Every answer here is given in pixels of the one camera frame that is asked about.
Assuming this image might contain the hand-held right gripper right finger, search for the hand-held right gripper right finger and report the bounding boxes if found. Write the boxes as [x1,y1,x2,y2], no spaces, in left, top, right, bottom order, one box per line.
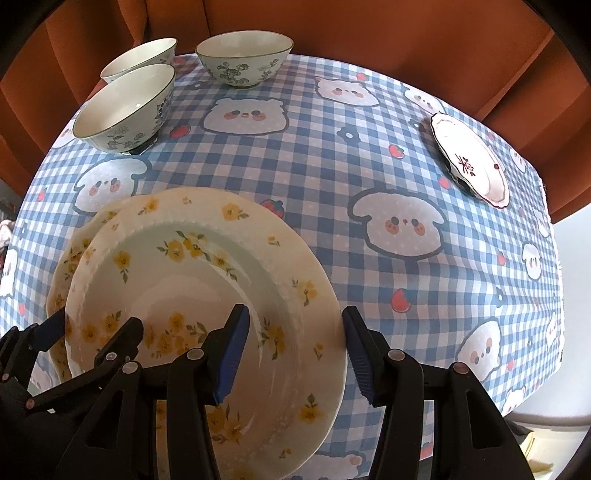
[341,305,532,480]

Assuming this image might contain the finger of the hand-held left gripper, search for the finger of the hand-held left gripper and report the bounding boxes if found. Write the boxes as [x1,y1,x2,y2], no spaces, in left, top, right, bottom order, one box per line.
[23,316,146,415]
[0,307,66,385]

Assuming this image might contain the orange curtain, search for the orange curtain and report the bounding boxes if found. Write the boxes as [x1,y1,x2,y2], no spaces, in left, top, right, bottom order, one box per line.
[0,0,591,222]

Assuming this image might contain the blue checked printed tablecloth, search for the blue checked printed tablecloth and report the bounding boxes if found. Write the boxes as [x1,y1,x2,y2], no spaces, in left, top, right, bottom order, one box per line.
[0,53,566,480]

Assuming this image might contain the small white red-print plate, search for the small white red-print plate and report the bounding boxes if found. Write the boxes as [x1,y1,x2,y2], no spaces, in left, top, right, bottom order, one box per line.
[429,112,511,210]

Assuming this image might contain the pale paper sheets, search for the pale paper sheets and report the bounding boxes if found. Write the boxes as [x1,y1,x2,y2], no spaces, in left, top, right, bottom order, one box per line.
[519,427,559,474]

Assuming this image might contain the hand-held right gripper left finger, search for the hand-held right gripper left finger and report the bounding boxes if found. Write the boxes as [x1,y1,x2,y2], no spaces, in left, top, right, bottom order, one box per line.
[60,304,251,480]

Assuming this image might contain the floral white ceramic bowl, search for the floral white ceramic bowl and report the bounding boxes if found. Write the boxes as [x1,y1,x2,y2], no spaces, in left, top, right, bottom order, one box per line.
[195,34,295,89]
[100,38,179,85]
[71,63,177,154]

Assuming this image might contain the yellow flower ceramic plate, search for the yellow flower ceramic plate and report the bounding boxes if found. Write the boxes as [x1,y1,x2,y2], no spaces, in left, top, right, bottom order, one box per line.
[65,187,347,480]
[45,210,121,379]

